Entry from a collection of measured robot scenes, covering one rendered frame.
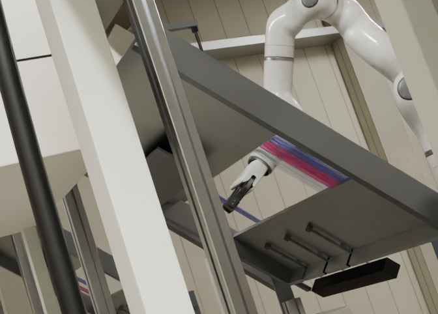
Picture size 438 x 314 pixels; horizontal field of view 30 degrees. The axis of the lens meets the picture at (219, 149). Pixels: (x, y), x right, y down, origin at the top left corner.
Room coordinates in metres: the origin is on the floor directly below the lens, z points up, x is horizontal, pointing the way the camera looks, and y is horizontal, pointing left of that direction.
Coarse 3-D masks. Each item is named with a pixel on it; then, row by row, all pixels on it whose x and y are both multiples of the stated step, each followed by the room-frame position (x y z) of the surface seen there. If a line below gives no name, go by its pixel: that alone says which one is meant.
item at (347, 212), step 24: (336, 192) 1.71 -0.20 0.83; (360, 192) 1.67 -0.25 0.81; (288, 216) 1.91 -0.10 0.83; (312, 216) 1.86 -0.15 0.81; (336, 216) 1.81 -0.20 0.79; (360, 216) 1.77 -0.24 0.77; (384, 216) 1.73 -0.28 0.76; (408, 216) 1.69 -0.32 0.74; (240, 240) 2.16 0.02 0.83; (264, 240) 2.10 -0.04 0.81; (288, 240) 2.00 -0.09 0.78; (312, 240) 1.99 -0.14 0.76; (336, 240) 1.93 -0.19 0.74; (360, 240) 1.89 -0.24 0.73; (288, 264) 2.19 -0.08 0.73
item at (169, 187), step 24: (120, 72) 1.56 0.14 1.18; (144, 72) 1.52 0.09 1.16; (144, 96) 1.61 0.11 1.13; (192, 96) 1.54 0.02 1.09; (144, 120) 1.71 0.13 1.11; (216, 120) 1.60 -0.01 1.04; (240, 120) 1.56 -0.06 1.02; (144, 144) 1.82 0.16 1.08; (168, 144) 1.78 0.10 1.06; (216, 144) 1.69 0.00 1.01; (240, 144) 1.66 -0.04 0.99; (168, 168) 1.80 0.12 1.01; (216, 168) 1.80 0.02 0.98; (168, 192) 1.93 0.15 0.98
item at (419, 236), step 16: (384, 240) 1.83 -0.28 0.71; (400, 240) 1.76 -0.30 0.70; (416, 240) 1.70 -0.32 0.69; (432, 240) 1.66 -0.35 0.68; (336, 256) 2.01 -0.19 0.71; (352, 256) 1.93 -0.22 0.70; (368, 256) 1.86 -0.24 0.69; (384, 256) 1.82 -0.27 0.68; (304, 272) 2.14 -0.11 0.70; (320, 272) 2.05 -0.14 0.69
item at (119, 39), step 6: (114, 30) 1.56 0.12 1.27; (120, 30) 1.56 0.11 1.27; (126, 30) 1.57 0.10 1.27; (108, 36) 1.55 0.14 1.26; (114, 36) 1.56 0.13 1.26; (120, 36) 1.56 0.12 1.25; (126, 36) 1.57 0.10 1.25; (132, 36) 1.57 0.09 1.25; (114, 42) 1.56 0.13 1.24; (120, 42) 1.56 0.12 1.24; (126, 42) 1.57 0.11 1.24; (114, 48) 1.55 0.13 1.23; (120, 48) 1.56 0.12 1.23; (126, 48) 1.56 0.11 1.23; (114, 54) 1.55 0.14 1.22; (120, 54) 1.56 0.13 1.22; (114, 60) 1.55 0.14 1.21
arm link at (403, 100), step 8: (400, 72) 2.14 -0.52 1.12; (400, 80) 2.12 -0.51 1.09; (400, 88) 2.12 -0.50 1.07; (400, 96) 2.13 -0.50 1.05; (408, 96) 2.12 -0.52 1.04; (400, 104) 2.14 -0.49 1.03; (408, 104) 2.13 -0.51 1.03; (400, 112) 2.17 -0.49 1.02; (408, 112) 2.15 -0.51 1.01; (416, 112) 2.14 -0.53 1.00; (408, 120) 2.17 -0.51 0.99; (416, 120) 2.16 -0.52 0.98; (416, 128) 2.18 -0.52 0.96; (416, 136) 2.22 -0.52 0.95; (424, 136) 2.18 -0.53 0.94; (424, 144) 2.19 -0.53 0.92; (424, 152) 2.21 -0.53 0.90; (432, 152) 2.18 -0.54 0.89
